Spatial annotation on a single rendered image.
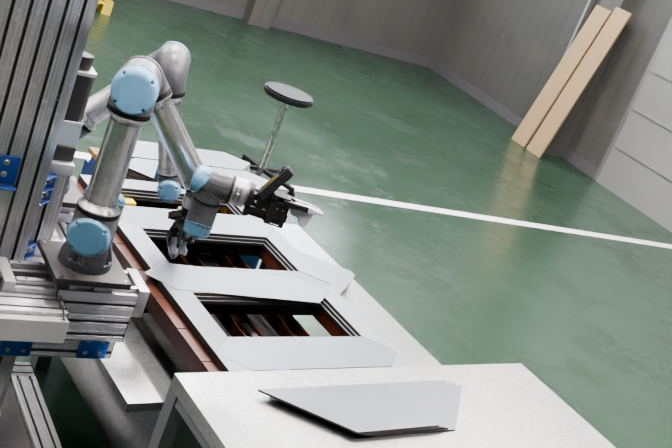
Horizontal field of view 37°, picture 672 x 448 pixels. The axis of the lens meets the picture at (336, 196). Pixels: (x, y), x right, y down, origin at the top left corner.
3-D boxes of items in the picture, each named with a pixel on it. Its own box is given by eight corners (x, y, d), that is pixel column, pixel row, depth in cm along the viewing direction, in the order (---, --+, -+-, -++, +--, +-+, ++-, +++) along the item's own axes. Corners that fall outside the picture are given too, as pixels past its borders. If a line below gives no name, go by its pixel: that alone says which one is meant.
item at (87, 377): (27, 284, 411) (49, 209, 400) (150, 498, 318) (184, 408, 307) (18, 283, 408) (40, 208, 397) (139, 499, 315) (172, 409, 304)
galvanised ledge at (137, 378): (49, 209, 400) (51, 203, 399) (184, 408, 307) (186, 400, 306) (0, 205, 387) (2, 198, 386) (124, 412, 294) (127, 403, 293)
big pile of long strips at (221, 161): (240, 165, 488) (244, 154, 486) (279, 203, 459) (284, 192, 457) (89, 146, 438) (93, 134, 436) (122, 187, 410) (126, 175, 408)
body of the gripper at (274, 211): (283, 222, 274) (241, 208, 272) (293, 193, 272) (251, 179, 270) (284, 229, 267) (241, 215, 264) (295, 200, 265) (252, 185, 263)
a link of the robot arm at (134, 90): (111, 245, 278) (169, 65, 261) (102, 267, 264) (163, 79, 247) (69, 232, 276) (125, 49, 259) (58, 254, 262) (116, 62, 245)
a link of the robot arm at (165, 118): (117, 57, 271) (193, 211, 288) (111, 66, 261) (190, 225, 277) (156, 41, 270) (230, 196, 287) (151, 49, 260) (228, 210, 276)
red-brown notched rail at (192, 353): (70, 189, 396) (74, 176, 394) (261, 453, 280) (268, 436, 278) (60, 188, 393) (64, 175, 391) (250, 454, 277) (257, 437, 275)
